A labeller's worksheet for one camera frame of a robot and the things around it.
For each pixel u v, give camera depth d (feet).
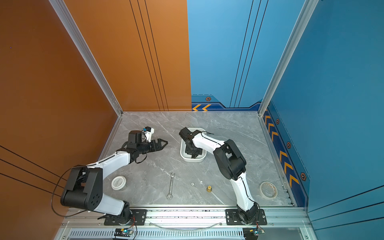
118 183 2.58
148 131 2.71
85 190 1.44
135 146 2.33
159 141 2.66
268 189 2.70
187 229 2.32
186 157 2.90
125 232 2.31
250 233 2.28
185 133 2.60
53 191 2.19
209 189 2.63
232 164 1.79
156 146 2.61
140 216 2.43
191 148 2.65
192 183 2.72
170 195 2.63
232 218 2.38
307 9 2.31
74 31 2.52
